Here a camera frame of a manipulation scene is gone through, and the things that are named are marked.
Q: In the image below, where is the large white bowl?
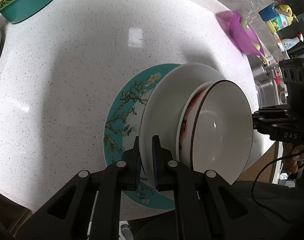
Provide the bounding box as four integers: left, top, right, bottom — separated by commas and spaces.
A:
139, 63, 225, 189

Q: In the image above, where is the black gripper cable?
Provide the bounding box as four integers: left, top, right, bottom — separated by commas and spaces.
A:
250, 143, 304, 218

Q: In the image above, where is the purple plastic basket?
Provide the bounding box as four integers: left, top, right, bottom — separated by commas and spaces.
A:
215, 10, 264, 56

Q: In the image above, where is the yellow detergent bottle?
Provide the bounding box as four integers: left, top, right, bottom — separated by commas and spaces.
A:
265, 4, 298, 33

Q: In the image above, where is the white spray bottle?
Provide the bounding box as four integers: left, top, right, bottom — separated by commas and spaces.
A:
279, 31, 304, 52

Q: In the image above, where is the stainless steel sink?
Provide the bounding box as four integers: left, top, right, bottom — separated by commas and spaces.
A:
249, 57, 287, 108

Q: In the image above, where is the person's right hand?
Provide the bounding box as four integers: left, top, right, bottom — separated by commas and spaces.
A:
282, 142, 304, 175

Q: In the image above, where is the teal floral plate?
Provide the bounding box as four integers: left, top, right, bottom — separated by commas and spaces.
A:
103, 63, 178, 210

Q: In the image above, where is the green vegetable stalk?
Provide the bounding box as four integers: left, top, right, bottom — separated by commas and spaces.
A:
239, 17, 263, 55

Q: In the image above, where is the white bowl with red flowers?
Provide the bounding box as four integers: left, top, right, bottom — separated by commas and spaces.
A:
190, 80, 253, 184

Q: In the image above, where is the small white bowl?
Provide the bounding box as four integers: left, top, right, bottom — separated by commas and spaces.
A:
175, 81, 214, 168

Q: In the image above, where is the teal basket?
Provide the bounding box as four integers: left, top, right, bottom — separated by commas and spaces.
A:
0, 0, 51, 23

